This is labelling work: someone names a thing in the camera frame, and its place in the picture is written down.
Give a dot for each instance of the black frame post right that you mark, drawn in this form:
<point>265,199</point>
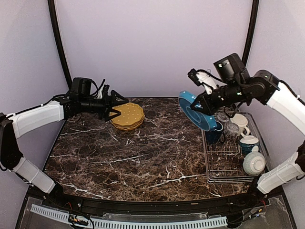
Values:
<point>250,31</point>

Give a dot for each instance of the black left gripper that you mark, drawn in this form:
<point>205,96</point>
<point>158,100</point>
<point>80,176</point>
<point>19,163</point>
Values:
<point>107,105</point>

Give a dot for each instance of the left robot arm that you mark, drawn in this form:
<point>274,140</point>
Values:
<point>61,107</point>

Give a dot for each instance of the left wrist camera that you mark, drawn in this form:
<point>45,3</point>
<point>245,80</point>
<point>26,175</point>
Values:
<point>88,88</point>

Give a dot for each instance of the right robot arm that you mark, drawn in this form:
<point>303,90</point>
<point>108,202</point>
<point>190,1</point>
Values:
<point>240,87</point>

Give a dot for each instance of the white slotted cable duct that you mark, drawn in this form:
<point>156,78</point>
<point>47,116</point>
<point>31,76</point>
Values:
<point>124,221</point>

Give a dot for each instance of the yellow polka dot plate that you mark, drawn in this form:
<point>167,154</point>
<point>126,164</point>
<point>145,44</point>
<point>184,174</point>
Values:
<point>131,114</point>
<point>128,127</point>

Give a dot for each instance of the black front rail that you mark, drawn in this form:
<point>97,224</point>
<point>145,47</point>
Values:
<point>224,206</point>

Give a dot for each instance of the blue polka dot plate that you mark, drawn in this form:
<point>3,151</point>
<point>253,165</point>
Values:
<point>203,121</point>

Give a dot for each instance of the black frame post left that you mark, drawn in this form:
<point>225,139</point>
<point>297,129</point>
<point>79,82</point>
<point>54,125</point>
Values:
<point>58,42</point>

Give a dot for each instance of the dark blue mug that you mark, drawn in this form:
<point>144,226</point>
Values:
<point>216,135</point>

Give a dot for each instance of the small circuit board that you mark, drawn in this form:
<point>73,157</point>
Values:
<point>77,222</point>

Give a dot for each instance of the cream white mug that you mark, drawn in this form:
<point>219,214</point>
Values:
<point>242,122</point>

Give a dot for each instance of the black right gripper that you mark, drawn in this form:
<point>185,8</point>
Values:
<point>209,108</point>

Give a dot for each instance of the teal and white mug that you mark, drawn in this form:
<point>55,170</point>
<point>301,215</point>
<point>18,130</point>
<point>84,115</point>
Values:
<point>247,143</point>

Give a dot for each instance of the pale green ribbed bowl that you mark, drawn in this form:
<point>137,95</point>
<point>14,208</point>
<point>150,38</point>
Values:
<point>254,162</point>

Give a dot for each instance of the black frame post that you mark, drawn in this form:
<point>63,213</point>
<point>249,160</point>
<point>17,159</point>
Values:
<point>58,42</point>
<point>250,31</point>

